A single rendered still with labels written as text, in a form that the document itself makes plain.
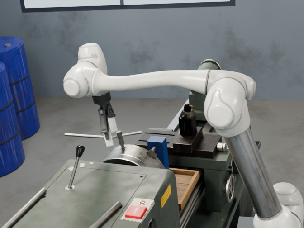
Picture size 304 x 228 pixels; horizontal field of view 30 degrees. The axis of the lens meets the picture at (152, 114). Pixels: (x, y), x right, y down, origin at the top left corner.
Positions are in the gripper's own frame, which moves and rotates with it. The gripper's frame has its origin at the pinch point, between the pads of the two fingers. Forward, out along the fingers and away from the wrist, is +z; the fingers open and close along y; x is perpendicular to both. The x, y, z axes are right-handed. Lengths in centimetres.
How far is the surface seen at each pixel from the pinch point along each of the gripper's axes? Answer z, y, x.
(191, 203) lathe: 54, -25, 24
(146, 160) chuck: 11.1, 5.2, 13.3
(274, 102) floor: 130, -313, 91
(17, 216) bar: 1, 52, -27
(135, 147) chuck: 7.4, -1.0, 8.6
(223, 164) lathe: 43, -40, 42
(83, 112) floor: 108, -313, -103
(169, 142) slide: 33, -54, 16
